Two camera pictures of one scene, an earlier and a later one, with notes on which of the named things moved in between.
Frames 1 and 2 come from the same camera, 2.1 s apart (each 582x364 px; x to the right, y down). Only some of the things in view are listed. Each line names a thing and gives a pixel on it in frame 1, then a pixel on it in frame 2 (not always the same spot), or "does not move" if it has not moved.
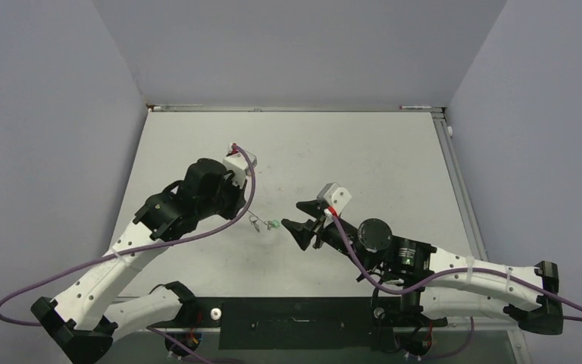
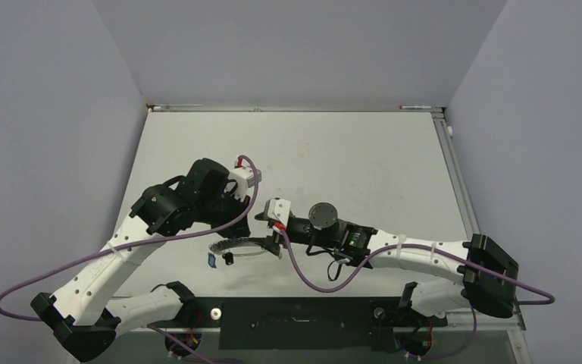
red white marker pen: x=414 y=107 does not move
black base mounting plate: x=301 y=324 does not move
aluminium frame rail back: x=195 y=108 does not move
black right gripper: x=304 y=231 to x=276 y=240
